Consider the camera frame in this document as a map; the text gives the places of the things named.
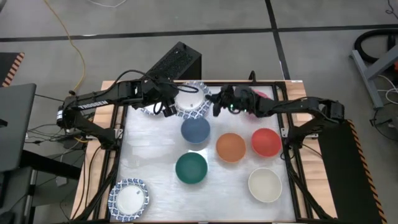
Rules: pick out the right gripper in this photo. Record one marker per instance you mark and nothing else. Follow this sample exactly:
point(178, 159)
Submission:
point(239, 99)

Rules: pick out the black stand beam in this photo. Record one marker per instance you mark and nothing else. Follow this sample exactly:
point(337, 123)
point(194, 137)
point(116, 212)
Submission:
point(49, 165)

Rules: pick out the white bowl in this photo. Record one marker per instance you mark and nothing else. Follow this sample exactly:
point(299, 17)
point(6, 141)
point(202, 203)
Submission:
point(265, 185)

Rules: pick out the grey metal stand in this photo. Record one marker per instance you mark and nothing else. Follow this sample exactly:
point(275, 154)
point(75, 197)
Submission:
point(365, 73)

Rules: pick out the blue patterned paper plate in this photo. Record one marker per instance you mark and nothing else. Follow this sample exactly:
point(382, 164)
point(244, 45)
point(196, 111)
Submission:
point(192, 104)
point(129, 199)
point(149, 111)

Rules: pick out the black aluminium table frame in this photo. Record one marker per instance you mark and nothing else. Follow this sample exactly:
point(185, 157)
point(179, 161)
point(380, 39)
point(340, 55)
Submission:
point(293, 186)

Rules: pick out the red bowl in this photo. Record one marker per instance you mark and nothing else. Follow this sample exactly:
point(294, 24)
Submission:
point(266, 142)

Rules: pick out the blue bowl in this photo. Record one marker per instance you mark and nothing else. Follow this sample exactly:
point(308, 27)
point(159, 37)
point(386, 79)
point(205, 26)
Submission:
point(195, 130)

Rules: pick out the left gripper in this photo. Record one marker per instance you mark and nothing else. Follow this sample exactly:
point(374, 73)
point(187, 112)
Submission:
point(155, 93)

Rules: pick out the black mat with hazard stripes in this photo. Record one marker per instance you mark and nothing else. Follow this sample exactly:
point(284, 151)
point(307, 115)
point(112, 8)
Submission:
point(348, 174)
point(7, 67)

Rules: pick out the grey monitor back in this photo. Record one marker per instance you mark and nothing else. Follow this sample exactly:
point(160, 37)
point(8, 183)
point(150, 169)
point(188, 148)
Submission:
point(15, 124)

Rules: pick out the black computer tower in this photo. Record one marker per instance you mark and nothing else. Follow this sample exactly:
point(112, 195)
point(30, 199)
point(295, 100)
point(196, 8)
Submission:
point(174, 62)

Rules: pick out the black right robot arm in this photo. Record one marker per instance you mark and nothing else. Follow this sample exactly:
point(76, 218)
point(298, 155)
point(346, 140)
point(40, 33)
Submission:
point(311, 104)

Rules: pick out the orange bowl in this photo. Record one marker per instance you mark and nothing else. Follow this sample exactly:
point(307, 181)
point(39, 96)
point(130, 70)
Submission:
point(230, 147)

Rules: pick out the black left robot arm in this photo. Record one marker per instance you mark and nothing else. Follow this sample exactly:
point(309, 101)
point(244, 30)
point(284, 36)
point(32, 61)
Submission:
point(93, 102)

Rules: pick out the teal green bowl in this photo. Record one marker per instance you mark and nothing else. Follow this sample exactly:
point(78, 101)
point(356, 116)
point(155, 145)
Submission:
point(191, 168)

